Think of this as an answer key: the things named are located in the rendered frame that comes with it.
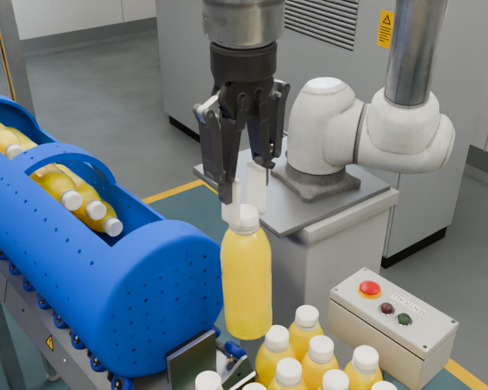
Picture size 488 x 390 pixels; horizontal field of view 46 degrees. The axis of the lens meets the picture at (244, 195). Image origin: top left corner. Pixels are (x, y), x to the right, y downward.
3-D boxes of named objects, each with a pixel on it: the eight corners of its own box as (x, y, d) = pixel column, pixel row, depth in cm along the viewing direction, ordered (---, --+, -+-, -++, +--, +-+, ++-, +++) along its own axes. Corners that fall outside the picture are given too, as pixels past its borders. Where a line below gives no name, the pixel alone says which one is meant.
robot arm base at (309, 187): (314, 151, 167) (315, 134, 164) (362, 186, 150) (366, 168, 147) (260, 165, 159) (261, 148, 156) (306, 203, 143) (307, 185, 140)
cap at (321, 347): (304, 348, 93) (304, 340, 92) (322, 339, 95) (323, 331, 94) (318, 364, 90) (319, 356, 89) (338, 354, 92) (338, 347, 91)
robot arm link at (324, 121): (294, 141, 159) (300, 66, 147) (360, 153, 154) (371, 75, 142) (278, 169, 146) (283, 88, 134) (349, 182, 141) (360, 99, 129)
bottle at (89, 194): (36, 188, 134) (75, 221, 122) (47, 160, 133) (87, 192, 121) (63, 193, 139) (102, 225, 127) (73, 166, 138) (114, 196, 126)
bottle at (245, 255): (276, 312, 88) (276, 210, 78) (266, 345, 82) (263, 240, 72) (232, 305, 89) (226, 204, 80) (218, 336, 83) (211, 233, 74)
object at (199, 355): (209, 371, 109) (207, 323, 102) (217, 379, 107) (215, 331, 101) (166, 401, 103) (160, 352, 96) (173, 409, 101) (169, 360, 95)
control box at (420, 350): (359, 305, 114) (364, 265, 108) (448, 363, 101) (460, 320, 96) (325, 330, 108) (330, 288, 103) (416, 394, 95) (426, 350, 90)
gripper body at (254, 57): (249, 24, 68) (249, 97, 73) (191, 38, 63) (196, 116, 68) (294, 38, 63) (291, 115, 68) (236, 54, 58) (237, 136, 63)
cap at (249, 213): (262, 216, 77) (262, 205, 76) (255, 232, 74) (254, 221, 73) (234, 213, 78) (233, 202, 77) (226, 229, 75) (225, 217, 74)
